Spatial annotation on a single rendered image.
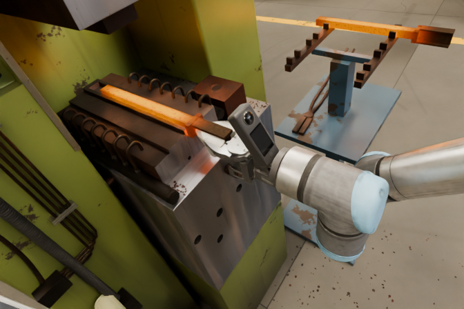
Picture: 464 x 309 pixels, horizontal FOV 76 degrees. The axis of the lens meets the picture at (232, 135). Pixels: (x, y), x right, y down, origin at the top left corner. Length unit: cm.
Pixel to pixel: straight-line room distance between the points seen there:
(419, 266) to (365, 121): 75
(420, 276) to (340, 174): 113
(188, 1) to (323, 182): 55
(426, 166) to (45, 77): 93
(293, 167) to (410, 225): 124
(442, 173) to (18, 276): 79
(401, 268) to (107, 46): 146
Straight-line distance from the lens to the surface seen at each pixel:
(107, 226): 83
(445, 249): 168
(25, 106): 62
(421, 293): 156
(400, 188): 62
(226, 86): 78
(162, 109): 72
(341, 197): 49
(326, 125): 108
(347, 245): 59
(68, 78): 102
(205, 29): 85
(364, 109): 116
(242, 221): 91
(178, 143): 65
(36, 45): 98
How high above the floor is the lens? 140
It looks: 42 degrees down
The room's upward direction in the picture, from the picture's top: 14 degrees counter-clockwise
